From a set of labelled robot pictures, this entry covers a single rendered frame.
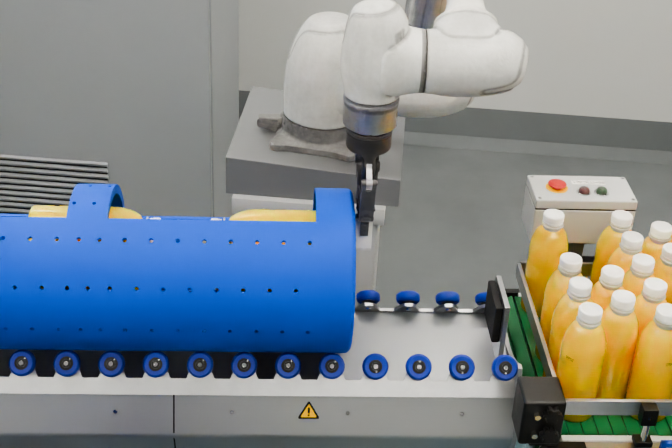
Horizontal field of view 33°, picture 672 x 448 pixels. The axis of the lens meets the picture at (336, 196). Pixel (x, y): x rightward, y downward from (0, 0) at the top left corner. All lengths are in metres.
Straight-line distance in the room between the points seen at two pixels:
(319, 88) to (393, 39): 0.58
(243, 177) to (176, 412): 0.57
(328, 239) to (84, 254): 0.39
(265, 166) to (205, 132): 1.17
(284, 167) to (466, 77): 0.66
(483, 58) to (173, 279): 0.60
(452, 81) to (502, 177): 2.83
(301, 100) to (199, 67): 1.10
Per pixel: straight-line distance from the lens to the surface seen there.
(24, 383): 2.01
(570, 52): 4.69
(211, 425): 2.00
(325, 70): 2.28
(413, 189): 4.42
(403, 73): 1.75
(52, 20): 3.44
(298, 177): 2.32
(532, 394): 1.89
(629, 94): 4.80
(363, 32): 1.73
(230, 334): 1.87
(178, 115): 3.47
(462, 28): 1.77
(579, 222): 2.26
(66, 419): 2.02
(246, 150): 2.35
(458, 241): 4.12
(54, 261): 1.85
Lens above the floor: 2.19
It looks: 30 degrees down
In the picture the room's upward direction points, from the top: 3 degrees clockwise
